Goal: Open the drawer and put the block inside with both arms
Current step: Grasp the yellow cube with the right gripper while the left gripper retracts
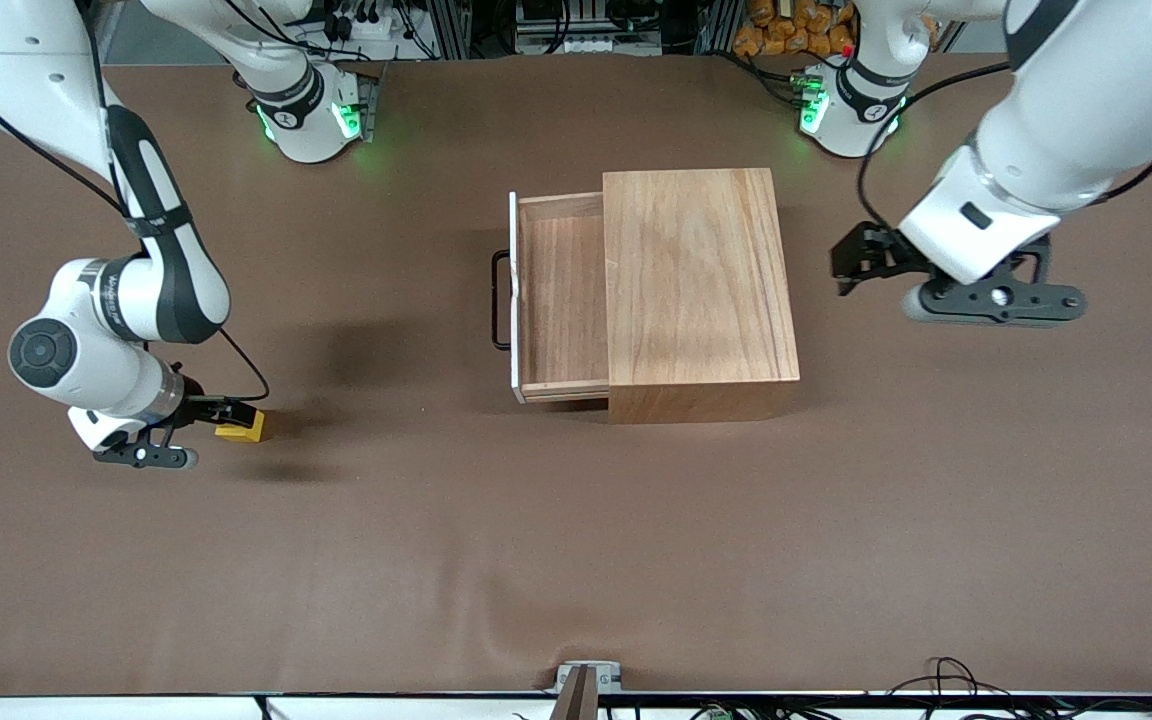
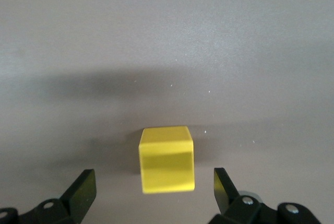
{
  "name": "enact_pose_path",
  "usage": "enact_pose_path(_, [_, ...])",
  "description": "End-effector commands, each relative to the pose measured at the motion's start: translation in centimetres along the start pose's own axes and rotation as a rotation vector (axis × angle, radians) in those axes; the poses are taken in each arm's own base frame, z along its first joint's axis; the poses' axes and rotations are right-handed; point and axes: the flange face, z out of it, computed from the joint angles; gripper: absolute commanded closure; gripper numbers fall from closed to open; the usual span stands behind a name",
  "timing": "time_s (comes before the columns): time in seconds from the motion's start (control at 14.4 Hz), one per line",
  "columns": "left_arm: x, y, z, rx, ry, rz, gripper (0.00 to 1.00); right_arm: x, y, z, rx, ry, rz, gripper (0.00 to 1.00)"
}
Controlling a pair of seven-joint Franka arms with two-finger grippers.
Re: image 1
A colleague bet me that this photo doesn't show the white vented device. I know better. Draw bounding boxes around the white vented device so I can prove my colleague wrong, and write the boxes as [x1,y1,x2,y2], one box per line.
[514,35,665,57]

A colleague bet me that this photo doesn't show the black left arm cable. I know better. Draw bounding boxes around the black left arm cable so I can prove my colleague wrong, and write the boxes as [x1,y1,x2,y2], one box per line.
[856,62,1152,249]

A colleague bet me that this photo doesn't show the metal base mounting bracket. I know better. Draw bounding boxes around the metal base mounting bracket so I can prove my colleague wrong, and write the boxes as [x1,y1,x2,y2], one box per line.
[341,60,387,141]

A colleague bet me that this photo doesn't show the brown table cover sheet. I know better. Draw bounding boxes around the brown table cover sheet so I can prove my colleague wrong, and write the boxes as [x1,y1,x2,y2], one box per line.
[0,45,1152,698]

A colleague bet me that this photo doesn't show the white power strip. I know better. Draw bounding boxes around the white power strip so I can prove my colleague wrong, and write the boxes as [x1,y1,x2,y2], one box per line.
[328,8,389,43]

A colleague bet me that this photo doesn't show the orange packaged items pile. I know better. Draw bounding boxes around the orange packaged items pile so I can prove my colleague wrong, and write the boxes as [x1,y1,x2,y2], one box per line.
[733,0,859,58]

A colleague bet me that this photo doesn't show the light wooden drawer cabinet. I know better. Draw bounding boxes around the light wooden drawer cabinet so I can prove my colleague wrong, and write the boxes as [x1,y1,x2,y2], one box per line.
[602,168,803,425]

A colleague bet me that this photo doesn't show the yellow cube block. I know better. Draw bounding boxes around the yellow cube block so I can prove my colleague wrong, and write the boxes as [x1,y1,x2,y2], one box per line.
[214,408,266,444]

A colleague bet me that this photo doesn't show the brownish camera post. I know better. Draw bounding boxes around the brownish camera post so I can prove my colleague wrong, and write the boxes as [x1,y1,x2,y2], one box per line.
[549,667,600,720]

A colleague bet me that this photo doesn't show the grey metal clamp bracket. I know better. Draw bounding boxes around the grey metal clamp bracket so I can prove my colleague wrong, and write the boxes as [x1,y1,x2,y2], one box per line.
[554,660,625,697]

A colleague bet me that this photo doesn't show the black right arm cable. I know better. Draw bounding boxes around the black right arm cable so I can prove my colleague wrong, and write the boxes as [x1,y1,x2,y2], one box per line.
[0,20,272,406]

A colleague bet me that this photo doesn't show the aluminium rack upright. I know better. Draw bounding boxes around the aluminium rack upright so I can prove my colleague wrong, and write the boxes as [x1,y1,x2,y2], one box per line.
[701,0,737,56]
[436,0,472,59]

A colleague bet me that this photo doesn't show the black cable along table edge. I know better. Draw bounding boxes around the black cable along table edge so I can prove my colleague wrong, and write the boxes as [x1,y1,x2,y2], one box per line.
[601,700,1152,720]

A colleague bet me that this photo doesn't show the wooden drawer with black handle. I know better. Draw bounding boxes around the wooden drawer with black handle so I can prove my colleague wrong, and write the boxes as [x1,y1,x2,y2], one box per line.
[491,190,612,406]

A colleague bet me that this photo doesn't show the black looped cable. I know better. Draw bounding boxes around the black looped cable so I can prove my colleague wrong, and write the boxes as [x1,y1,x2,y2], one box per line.
[884,656,1019,701]

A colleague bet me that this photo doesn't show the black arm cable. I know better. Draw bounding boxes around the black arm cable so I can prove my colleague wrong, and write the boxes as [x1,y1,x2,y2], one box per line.
[856,62,1152,249]
[0,20,272,406]

